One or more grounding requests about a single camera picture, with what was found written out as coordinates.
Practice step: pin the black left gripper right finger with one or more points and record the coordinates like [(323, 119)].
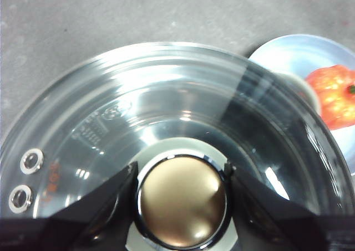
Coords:
[(271, 223)]

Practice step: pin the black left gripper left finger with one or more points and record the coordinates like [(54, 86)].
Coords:
[(91, 226)]

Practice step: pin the orange pumpkin with green stem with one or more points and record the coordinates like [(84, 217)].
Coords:
[(332, 96)]

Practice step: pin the glass lid with green knob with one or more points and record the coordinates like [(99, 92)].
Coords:
[(166, 96)]

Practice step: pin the blue plate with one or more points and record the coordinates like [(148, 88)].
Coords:
[(291, 54)]

